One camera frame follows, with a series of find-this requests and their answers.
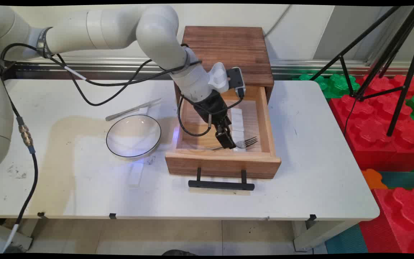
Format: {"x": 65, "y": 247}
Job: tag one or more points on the silver metal fork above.
{"x": 250, "y": 141}

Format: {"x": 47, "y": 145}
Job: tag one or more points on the light wooden drawer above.
{"x": 225, "y": 163}

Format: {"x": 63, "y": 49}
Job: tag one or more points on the teal foam block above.
{"x": 403, "y": 179}

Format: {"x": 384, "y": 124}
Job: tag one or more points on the white bowl with black rim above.
{"x": 133, "y": 136}

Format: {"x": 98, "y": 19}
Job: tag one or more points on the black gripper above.
{"x": 210, "y": 108}

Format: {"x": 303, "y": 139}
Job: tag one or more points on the short white ceramic cutlery rest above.
{"x": 239, "y": 136}

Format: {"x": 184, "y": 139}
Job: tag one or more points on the red foam block with knobs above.
{"x": 401, "y": 219}

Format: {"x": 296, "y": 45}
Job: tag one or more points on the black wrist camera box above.
{"x": 235, "y": 79}

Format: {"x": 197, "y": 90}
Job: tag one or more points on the dark wooden drawer cabinet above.
{"x": 225, "y": 50}

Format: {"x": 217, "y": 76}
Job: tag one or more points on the white table leg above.
{"x": 314, "y": 235}

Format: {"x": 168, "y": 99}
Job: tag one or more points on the orange foam piece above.
{"x": 373, "y": 178}

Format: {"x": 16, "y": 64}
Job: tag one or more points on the black tripod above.
{"x": 397, "y": 43}

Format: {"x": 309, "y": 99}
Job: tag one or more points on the teal foam mat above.
{"x": 347, "y": 239}

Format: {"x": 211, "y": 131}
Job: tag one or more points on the white rectangular cutlery rest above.
{"x": 136, "y": 174}
{"x": 143, "y": 110}

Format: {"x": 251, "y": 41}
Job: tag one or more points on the silver metal knife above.
{"x": 131, "y": 109}

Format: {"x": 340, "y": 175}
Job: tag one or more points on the long white ceramic cutlery rest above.
{"x": 237, "y": 118}

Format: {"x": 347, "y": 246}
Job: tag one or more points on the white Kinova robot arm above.
{"x": 156, "y": 28}

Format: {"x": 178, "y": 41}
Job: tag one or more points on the large red foam block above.
{"x": 372, "y": 133}

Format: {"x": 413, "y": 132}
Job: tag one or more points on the aluminium wall rail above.
{"x": 300, "y": 66}

